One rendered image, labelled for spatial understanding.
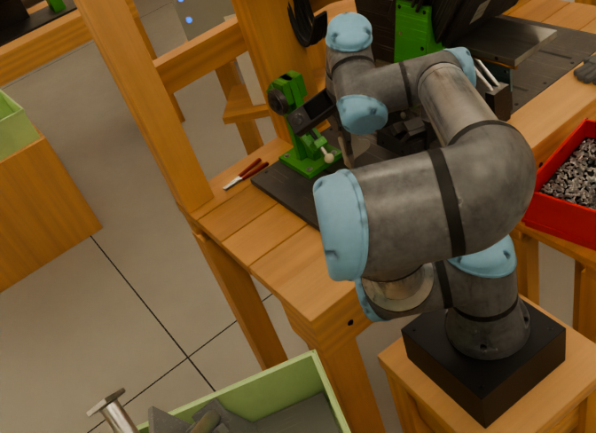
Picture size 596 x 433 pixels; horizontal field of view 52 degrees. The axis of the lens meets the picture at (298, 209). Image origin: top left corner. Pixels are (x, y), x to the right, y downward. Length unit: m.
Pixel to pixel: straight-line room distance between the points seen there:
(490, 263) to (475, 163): 0.40
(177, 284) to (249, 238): 1.37
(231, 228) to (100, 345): 1.37
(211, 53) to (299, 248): 0.61
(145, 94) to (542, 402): 1.13
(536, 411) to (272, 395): 0.49
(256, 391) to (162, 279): 1.83
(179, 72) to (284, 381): 0.90
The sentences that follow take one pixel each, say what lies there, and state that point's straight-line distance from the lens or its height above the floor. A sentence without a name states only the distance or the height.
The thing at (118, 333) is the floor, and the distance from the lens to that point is 2.90.
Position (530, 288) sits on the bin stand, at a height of 0.55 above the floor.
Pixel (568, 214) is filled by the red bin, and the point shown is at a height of 0.89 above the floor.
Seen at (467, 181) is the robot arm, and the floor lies 1.52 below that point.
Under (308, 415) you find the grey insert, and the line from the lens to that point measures 1.27.
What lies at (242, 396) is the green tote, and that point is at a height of 0.93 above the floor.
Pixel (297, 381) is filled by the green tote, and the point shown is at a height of 0.90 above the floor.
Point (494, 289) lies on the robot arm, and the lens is 1.04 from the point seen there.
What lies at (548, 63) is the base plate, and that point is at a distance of 2.01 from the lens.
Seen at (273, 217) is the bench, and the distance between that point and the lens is 1.64.
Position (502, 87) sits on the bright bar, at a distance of 1.71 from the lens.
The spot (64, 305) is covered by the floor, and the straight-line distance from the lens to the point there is 3.21.
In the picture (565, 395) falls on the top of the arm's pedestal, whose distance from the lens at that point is 1.24.
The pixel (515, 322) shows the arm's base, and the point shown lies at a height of 1.01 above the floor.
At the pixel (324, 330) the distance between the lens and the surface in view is 1.38.
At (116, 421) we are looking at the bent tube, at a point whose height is 1.16.
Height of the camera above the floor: 1.90
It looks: 38 degrees down
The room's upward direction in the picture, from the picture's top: 19 degrees counter-clockwise
